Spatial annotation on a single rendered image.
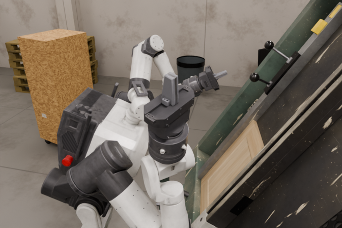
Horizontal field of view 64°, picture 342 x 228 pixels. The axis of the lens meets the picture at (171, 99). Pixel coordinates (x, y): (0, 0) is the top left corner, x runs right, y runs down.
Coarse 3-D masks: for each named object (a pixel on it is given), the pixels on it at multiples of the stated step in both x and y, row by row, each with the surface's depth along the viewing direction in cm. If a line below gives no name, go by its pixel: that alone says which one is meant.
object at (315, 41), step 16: (336, 16) 98; (320, 32) 101; (304, 48) 106; (304, 64) 106; (288, 80) 110; (272, 96) 113; (256, 112) 117; (240, 128) 121; (224, 144) 127; (208, 160) 135
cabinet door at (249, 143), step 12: (252, 120) 119; (252, 132) 112; (240, 144) 118; (252, 144) 107; (228, 156) 122; (240, 156) 112; (252, 156) 102; (216, 168) 126; (228, 168) 116; (240, 168) 106; (204, 180) 132; (216, 180) 120; (228, 180) 110; (204, 192) 124; (216, 192) 114; (204, 204) 118
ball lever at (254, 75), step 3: (252, 75) 107; (255, 75) 107; (258, 75) 107; (249, 78) 109; (252, 78) 107; (255, 78) 107; (258, 78) 107; (252, 81) 108; (255, 81) 108; (261, 81) 111; (264, 81) 111; (267, 81) 112; (270, 81) 113; (267, 84) 114; (270, 84) 113
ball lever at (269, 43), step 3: (267, 42) 112; (270, 42) 111; (264, 45) 113; (267, 45) 111; (270, 45) 111; (273, 45) 111; (267, 48) 112; (270, 48) 112; (273, 48) 111; (276, 51) 111; (279, 51) 111; (282, 54) 110; (285, 57) 109; (291, 57) 108; (288, 60) 109; (291, 60) 108; (288, 63) 109
